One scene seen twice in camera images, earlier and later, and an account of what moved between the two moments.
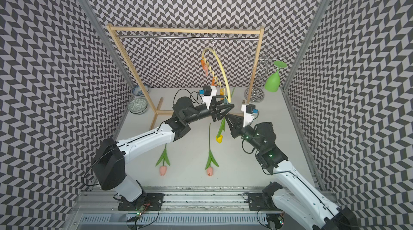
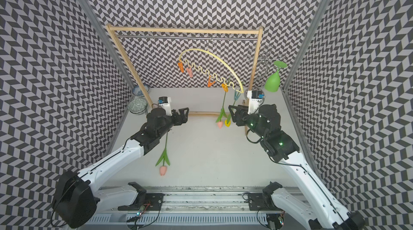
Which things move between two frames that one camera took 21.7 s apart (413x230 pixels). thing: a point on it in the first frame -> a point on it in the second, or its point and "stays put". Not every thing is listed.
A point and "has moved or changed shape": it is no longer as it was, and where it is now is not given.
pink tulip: [211, 158] has moved or changed shape
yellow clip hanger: [222, 91] -> [209, 73]
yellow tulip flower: [222, 127] has moved or changed shape
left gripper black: [218, 113] -> [184, 117]
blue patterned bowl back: [137, 91] stays put
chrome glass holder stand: [256, 94] stays put
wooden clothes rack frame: [156, 111] stays put
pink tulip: [163, 169] stays put
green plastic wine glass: [272, 82] stays put
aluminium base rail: [183, 209] stays put
